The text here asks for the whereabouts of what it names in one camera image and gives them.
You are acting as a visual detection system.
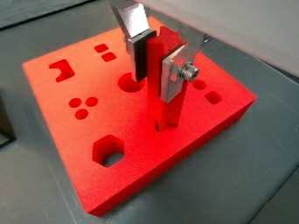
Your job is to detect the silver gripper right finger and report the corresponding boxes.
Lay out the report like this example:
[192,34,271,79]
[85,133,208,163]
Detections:
[160,24,204,102]

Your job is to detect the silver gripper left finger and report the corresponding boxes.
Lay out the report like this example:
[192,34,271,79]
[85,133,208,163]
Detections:
[109,0,156,82]

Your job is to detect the red star prism peg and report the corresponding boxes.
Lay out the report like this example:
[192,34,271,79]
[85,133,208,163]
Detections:
[147,26,188,131]

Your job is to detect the red shape sorter board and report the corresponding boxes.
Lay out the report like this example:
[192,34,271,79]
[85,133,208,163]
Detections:
[22,29,256,216]

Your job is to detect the black curved block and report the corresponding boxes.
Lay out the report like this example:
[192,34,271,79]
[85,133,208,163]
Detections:
[0,97,16,148]

